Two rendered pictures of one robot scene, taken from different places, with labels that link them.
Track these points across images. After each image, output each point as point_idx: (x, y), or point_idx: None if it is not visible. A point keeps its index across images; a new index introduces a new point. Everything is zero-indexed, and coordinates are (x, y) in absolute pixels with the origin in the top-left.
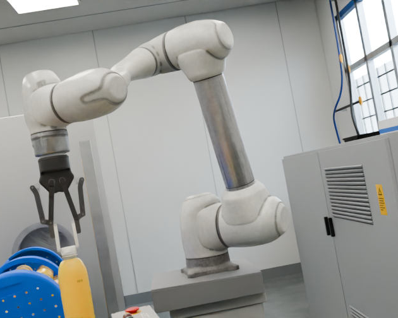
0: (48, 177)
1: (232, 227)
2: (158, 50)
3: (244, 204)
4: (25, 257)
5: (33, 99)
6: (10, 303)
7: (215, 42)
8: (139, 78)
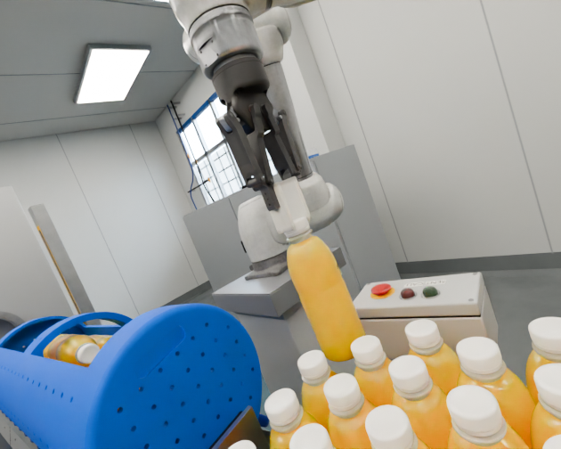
0: (247, 102)
1: None
2: None
3: (317, 189)
4: (76, 317)
5: None
6: (174, 368)
7: (286, 19)
8: None
